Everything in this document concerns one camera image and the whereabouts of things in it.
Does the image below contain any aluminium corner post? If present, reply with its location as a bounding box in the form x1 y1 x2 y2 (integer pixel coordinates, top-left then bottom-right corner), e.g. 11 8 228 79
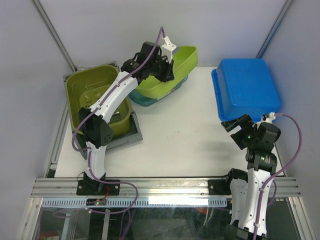
255 0 295 59
31 0 77 72

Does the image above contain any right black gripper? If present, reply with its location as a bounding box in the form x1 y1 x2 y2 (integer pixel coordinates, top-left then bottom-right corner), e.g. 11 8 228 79
220 113 257 149

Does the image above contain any large blue plastic container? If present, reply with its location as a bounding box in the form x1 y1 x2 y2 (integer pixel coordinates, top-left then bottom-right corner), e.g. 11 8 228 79
211 58 281 123

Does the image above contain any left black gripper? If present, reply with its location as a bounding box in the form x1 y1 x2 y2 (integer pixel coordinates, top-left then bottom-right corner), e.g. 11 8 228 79
149 54 175 83

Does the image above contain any aluminium front rail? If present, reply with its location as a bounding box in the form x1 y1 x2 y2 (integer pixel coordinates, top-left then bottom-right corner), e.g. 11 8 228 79
30 176 301 201

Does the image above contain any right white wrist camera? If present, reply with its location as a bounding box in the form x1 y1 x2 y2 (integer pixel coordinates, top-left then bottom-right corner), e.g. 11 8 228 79
261 112 276 124

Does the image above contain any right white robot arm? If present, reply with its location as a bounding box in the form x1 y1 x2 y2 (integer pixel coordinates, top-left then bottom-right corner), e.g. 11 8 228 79
221 112 281 240

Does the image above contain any white slotted cable duct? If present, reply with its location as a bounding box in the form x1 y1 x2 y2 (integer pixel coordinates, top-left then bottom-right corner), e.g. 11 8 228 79
42 196 228 209

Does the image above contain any lime green plastic tub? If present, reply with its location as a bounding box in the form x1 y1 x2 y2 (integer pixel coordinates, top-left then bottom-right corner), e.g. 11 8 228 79
135 45 198 99

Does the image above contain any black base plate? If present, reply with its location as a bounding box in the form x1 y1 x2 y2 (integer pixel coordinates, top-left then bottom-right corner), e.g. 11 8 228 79
207 179 231 196
76 180 121 196

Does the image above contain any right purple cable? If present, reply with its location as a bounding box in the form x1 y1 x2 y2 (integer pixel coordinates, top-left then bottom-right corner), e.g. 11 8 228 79
251 112 303 240

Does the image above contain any purple cable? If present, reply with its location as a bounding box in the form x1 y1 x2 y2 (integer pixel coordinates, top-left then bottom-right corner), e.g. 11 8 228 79
71 26 167 181
251 112 303 240

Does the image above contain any olive green slotted basket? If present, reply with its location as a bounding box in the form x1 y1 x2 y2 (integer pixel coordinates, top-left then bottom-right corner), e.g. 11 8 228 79
65 64 133 138

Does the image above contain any teal plastic tub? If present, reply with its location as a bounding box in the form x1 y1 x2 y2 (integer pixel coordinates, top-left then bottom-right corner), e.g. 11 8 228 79
128 75 188 107

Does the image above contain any right aluminium corner post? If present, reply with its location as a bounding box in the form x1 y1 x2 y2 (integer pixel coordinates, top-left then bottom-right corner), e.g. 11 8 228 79
255 0 295 59

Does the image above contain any left aluminium corner post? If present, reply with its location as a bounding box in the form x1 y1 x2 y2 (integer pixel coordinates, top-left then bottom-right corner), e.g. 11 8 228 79
31 0 77 72

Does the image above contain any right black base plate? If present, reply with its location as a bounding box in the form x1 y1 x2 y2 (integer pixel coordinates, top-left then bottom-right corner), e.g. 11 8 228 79
207 179 231 196

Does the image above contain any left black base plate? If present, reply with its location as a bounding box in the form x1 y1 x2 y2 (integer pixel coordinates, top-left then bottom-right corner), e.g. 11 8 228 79
76 180 121 196

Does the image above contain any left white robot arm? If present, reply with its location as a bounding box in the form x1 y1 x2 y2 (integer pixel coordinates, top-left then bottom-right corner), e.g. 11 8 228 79
78 41 177 195

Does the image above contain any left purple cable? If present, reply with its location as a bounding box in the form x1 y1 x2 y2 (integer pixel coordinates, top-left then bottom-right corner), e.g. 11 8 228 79
71 26 167 181

